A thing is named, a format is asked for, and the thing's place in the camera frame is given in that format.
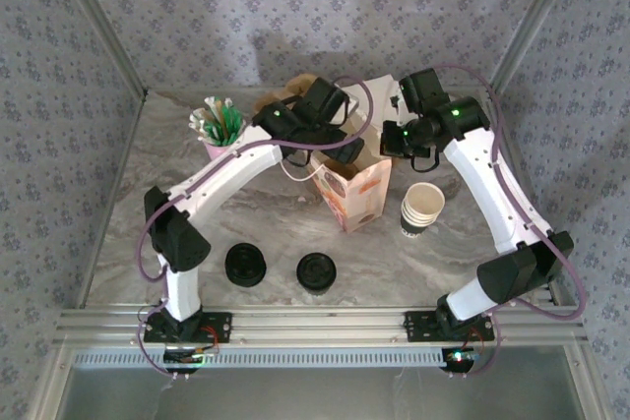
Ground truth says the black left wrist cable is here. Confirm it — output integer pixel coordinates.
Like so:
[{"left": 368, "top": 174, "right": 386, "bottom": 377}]
[{"left": 283, "top": 144, "right": 317, "bottom": 169}]

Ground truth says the grey metal sheet panel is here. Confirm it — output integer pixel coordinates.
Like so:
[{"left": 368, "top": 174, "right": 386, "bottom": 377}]
[{"left": 53, "top": 365, "right": 599, "bottom": 420}]

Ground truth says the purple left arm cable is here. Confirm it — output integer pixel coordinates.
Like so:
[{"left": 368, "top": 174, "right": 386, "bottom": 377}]
[{"left": 135, "top": 75, "right": 373, "bottom": 381}]

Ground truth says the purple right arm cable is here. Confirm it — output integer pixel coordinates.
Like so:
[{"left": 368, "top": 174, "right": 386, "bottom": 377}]
[{"left": 430, "top": 63, "right": 587, "bottom": 380}]

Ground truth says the aluminium frame post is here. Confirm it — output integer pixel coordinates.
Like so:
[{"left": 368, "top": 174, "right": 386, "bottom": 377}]
[
  {"left": 48, "top": 0, "right": 150, "bottom": 99},
  {"left": 486, "top": 0, "right": 590, "bottom": 96}
]

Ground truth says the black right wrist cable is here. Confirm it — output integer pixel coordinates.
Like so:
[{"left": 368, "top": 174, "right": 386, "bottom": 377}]
[{"left": 410, "top": 147, "right": 440, "bottom": 173}]

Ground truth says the printed paper takeout bag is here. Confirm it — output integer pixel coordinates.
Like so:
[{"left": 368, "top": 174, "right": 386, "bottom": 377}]
[{"left": 279, "top": 144, "right": 394, "bottom": 235}]

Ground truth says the green white wrapped straws bundle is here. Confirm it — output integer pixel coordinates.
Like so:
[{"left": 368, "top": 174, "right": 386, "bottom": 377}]
[{"left": 188, "top": 93, "right": 246, "bottom": 149}]

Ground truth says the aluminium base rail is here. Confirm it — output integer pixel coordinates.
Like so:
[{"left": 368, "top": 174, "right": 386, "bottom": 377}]
[{"left": 51, "top": 305, "right": 590, "bottom": 346}]

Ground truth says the stack of pulp cup carriers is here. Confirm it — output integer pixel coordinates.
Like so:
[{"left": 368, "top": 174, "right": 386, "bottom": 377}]
[{"left": 253, "top": 73, "right": 321, "bottom": 116}]

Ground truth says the black plastic cup lid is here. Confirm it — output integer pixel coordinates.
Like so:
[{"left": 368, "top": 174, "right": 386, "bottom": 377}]
[{"left": 295, "top": 252, "right": 340, "bottom": 289}]

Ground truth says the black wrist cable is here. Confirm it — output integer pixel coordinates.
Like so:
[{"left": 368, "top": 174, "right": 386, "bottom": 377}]
[
  {"left": 283, "top": 144, "right": 317, "bottom": 169},
  {"left": 410, "top": 147, "right": 440, "bottom": 173}
]

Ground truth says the stack of paper cups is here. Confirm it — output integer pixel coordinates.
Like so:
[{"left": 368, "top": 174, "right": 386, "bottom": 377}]
[{"left": 399, "top": 182, "right": 447, "bottom": 240}]

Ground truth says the grey slotted cable duct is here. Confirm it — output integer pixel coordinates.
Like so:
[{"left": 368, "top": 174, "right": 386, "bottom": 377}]
[{"left": 71, "top": 344, "right": 457, "bottom": 370}]

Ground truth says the stack of black cup lids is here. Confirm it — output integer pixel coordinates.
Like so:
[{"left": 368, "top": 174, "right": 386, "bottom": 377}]
[{"left": 224, "top": 241, "right": 269, "bottom": 288}]

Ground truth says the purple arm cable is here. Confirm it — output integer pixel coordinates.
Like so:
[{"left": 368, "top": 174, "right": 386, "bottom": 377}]
[
  {"left": 430, "top": 63, "right": 587, "bottom": 380},
  {"left": 135, "top": 75, "right": 373, "bottom": 381}
]

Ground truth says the white paper napkin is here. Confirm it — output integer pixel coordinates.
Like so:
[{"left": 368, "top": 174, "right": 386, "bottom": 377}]
[{"left": 339, "top": 74, "right": 396, "bottom": 119}]

